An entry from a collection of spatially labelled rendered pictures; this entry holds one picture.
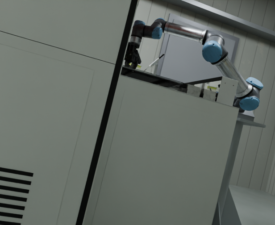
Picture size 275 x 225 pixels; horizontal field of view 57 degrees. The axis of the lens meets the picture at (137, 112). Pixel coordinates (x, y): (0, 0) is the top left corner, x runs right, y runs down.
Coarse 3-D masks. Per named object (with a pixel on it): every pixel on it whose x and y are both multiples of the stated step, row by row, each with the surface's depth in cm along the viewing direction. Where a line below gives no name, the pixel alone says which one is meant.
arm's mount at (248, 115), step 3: (243, 111) 185; (246, 111) 187; (249, 111) 188; (252, 111) 189; (240, 114) 183; (243, 114) 183; (246, 114) 184; (249, 114) 185; (252, 114) 187; (240, 117) 183; (243, 117) 184; (246, 117) 184; (249, 117) 185; (252, 117) 185; (249, 120) 185; (252, 120) 186
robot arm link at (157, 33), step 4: (152, 24) 166; (156, 24) 165; (144, 28) 162; (148, 28) 161; (152, 28) 160; (156, 28) 160; (160, 28) 160; (144, 32) 162; (148, 32) 161; (152, 32) 160; (156, 32) 159; (160, 32) 160; (144, 36) 164; (148, 36) 163; (152, 36) 161; (156, 36) 161; (160, 36) 163
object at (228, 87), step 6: (222, 78) 127; (228, 78) 128; (222, 84) 127; (228, 84) 128; (234, 84) 129; (222, 90) 127; (228, 90) 128; (234, 90) 129; (222, 96) 128; (228, 96) 128; (234, 96) 129; (222, 102) 128; (228, 102) 128
